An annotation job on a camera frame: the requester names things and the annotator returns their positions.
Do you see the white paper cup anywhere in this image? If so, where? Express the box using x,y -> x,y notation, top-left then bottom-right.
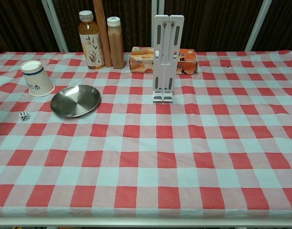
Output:
20,60 -> 55,97

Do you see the round silver metal plate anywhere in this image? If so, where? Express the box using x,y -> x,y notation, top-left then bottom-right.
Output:
50,84 -> 102,118

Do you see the red white checkered tablecloth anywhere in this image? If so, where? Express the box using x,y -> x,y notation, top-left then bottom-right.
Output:
0,50 -> 292,217

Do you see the orange biscuit box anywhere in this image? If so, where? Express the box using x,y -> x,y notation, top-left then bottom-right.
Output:
129,46 -> 156,77

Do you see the orange tissue pack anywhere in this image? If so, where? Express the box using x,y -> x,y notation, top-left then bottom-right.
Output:
176,48 -> 199,76

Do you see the white folding stand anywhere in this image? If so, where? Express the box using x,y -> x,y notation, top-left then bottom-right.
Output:
152,14 -> 185,104

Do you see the brown drink bottle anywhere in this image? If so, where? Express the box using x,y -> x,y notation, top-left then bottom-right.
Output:
106,16 -> 125,70

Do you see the orange tea bottle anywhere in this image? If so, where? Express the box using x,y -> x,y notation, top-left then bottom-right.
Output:
78,10 -> 105,70

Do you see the wooden rolling pin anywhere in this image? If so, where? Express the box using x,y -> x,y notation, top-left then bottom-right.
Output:
92,0 -> 113,68

